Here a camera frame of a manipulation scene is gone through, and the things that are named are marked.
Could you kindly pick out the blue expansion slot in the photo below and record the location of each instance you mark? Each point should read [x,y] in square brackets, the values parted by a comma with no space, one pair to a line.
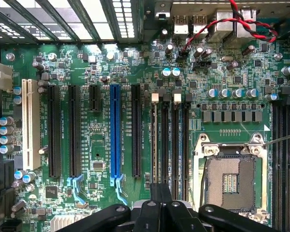
[115,130]

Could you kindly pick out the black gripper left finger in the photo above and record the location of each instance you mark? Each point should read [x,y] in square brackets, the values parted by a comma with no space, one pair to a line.
[149,217]

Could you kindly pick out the silver rear port block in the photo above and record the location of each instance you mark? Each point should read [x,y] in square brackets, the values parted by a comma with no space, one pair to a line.
[220,26]
[245,21]

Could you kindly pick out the silver finned heat sink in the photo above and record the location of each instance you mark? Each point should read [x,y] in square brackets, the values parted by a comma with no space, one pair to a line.
[60,222]

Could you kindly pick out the open metal PC case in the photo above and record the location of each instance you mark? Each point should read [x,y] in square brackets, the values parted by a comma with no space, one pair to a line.
[147,26]

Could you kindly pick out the silver CPU socket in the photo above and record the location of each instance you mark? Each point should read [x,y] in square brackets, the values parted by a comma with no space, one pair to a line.
[232,181]

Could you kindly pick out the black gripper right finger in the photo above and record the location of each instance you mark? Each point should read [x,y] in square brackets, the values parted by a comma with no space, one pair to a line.
[178,217]

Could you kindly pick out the thin metal locking lever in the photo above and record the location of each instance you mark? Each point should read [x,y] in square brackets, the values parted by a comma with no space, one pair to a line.
[282,139]
[203,186]

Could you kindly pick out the long black expansion slot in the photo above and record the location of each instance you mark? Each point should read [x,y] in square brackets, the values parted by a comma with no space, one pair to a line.
[54,130]
[136,130]
[74,130]

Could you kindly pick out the white power connector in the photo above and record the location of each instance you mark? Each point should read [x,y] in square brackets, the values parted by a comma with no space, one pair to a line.
[1,77]

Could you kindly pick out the green motherboard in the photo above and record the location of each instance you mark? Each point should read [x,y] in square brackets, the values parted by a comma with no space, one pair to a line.
[96,145]

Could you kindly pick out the silver USB port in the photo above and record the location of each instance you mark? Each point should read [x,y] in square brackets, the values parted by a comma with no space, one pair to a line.
[181,24]
[200,24]

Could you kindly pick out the white expansion slot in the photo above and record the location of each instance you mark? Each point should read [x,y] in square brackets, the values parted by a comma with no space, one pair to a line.
[30,125]

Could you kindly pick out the short black expansion slot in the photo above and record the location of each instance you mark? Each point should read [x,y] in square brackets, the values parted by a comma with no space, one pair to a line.
[94,97]

